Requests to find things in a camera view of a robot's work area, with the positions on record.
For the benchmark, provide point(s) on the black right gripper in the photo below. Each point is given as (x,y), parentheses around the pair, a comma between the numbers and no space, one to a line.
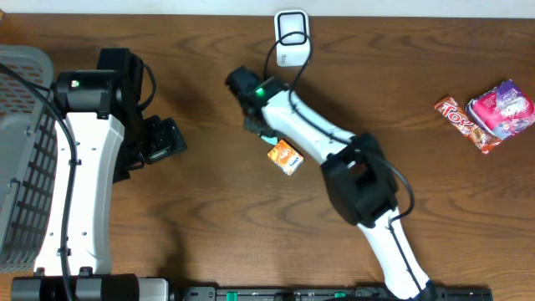
(251,126)

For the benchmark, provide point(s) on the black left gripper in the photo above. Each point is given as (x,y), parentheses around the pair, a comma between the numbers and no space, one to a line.
(168,136)

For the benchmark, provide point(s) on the red orange snack bar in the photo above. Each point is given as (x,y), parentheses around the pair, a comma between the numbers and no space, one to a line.
(484,141)

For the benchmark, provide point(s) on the purple red tissue pack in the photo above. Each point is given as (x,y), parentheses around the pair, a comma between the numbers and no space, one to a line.
(503,111)

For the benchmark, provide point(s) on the teal wet wipes pack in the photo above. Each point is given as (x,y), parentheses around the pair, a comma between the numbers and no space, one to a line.
(270,140)

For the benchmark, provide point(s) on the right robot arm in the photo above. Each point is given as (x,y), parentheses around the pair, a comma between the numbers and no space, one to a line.
(361,184)

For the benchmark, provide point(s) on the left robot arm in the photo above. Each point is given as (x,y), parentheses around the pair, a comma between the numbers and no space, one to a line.
(66,139)

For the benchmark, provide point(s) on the white barcode scanner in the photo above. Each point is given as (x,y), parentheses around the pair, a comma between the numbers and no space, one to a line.
(291,31)

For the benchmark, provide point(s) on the grey plastic mesh basket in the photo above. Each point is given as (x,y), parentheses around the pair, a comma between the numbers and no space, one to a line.
(28,160)

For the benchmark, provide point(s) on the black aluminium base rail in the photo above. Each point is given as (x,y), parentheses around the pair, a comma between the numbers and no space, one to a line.
(320,294)

